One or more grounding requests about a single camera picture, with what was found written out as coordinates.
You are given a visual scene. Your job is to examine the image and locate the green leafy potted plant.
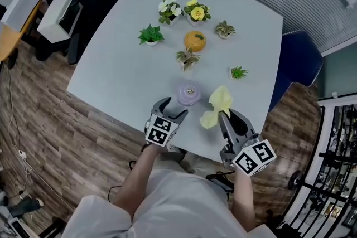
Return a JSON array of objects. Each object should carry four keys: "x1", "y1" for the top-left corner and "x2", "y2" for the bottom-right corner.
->
[{"x1": 137, "y1": 23, "x2": 165, "y2": 47}]

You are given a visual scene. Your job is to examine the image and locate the black metal rack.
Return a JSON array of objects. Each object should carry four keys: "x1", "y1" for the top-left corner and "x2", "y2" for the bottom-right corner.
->
[{"x1": 274, "y1": 97, "x2": 357, "y2": 238}]

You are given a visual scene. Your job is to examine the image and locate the white flower potted plant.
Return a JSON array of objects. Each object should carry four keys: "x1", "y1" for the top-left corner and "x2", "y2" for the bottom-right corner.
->
[{"x1": 157, "y1": 0, "x2": 185, "y2": 26}]

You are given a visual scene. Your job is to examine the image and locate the person's left forearm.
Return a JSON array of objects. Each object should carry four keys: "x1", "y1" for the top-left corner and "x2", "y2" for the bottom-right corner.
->
[{"x1": 110, "y1": 143, "x2": 160, "y2": 222}]

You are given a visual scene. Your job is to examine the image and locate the yellow flower potted plant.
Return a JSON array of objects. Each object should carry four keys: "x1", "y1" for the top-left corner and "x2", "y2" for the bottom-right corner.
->
[{"x1": 184, "y1": 0, "x2": 211, "y2": 27}]

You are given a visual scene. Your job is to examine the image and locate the person's white shirt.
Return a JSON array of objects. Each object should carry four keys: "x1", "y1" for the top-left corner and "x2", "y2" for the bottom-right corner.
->
[{"x1": 60, "y1": 167, "x2": 284, "y2": 238}]

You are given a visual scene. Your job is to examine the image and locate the white box appliance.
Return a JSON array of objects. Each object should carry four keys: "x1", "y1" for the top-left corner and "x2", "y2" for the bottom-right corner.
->
[
  {"x1": 1, "y1": 0, "x2": 45, "y2": 32},
  {"x1": 37, "y1": 0, "x2": 78, "y2": 43}
]

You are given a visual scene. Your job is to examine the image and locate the yellow cloth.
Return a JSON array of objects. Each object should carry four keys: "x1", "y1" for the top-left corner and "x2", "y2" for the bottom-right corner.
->
[{"x1": 199, "y1": 85, "x2": 234, "y2": 130}]

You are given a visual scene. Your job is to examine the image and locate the orange pumpkin-shaped jar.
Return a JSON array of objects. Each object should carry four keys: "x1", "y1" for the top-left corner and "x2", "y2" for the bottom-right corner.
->
[{"x1": 184, "y1": 30, "x2": 208, "y2": 52}]

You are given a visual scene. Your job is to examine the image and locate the black waist device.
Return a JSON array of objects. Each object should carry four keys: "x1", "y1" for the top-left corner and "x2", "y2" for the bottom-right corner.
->
[{"x1": 205, "y1": 171, "x2": 235, "y2": 193}]

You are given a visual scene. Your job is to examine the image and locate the blue upholstered chair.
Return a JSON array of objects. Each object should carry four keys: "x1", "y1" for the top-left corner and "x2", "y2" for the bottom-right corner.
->
[{"x1": 268, "y1": 30, "x2": 325, "y2": 113}]

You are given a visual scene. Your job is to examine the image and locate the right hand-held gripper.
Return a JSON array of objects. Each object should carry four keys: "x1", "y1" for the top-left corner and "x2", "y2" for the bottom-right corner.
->
[{"x1": 218, "y1": 108, "x2": 277, "y2": 177}]

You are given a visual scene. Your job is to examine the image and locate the white floor cable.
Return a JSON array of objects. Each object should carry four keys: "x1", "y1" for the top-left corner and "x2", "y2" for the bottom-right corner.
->
[{"x1": 4, "y1": 61, "x2": 70, "y2": 208}]

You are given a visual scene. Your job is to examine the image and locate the black round weight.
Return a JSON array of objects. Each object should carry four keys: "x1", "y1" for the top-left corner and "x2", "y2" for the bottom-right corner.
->
[{"x1": 287, "y1": 169, "x2": 304, "y2": 191}]

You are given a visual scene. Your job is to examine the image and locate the orange wooden side desk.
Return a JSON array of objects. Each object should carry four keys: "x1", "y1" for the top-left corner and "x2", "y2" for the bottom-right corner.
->
[{"x1": 0, "y1": 0, "x2": 43, "y2": 62}]

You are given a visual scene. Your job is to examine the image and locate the person's right forearm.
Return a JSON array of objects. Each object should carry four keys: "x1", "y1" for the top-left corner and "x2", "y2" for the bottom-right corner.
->
[{"x1": 230, "y1": 169, "x2": 257, "y2": 232}]

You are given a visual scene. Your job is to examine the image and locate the small green succulent pot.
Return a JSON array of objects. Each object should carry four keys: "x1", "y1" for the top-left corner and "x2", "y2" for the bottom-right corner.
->
[{"x1": 229, "y1": 65, "x2": 249, "y2": 81}]

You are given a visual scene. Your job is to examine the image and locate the variegated leaf potted plant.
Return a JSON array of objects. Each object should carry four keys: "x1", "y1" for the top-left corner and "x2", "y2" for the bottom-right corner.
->
[
  {"x1": 175, "y1": 47, "x2": 202, "y2": 72},
  {"x1": 214, "y1": 20, "x2": 237, "y2": 40}
]

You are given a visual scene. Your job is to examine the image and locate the person's beige trousers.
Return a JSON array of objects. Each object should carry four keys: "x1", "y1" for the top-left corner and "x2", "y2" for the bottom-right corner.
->
[{"x1": 155, "y1": 147, "x2": 224, "y2": 176}]

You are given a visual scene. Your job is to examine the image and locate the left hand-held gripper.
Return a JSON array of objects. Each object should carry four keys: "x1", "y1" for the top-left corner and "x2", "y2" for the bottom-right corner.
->
[{"x1": 144, "y1": 96, "x2": 189, "y2": 148}]

